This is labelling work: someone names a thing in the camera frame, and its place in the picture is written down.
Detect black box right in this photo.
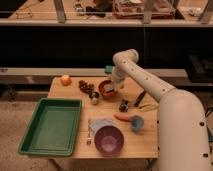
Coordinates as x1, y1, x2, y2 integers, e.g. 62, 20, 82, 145
186, 55, 213, 83

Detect metal fork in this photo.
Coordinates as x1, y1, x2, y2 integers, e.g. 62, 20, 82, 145
86, 118, 92, 145

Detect wooden shelf rail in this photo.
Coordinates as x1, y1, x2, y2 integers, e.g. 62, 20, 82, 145
0, 19, 213, 28

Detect black marker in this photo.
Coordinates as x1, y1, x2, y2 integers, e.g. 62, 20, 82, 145
134, 91, 146, 107

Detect small dark toy object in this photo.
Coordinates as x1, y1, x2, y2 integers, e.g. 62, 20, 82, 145
119, 99, 129, 112

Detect red bowl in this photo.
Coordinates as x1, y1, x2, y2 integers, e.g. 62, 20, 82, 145
98, 80, 117, 99

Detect green sponge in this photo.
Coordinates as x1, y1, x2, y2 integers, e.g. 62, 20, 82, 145
104, 65, 113, 74

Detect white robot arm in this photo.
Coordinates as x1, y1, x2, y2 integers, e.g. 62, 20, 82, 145
112, 49, 213, 171

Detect small metal cup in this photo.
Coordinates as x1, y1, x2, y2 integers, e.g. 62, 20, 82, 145
89, 91, 99, 105

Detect brown grape bunch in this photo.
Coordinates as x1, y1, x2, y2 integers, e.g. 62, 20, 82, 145
79, 80, 94, 94

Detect purple bowl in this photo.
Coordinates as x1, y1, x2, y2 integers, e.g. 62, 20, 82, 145
94, 125, 124, 157

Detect orange fruit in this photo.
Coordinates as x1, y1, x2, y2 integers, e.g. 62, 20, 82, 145
60, 75, 72, 86

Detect white cloth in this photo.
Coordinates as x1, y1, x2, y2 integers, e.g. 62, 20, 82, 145
89, 118, 114, 135

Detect white eraser block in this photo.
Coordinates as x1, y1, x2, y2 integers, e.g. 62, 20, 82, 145
104, 84, 114, 92

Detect yellow tongs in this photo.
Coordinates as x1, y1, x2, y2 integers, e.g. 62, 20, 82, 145
138, 103, 158, 111

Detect orange carrot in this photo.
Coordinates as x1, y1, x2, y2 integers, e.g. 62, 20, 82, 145
114, 114, 131, 122

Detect green plastic tray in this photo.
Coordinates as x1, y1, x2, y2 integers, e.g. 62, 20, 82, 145
18, 98, 82, 157

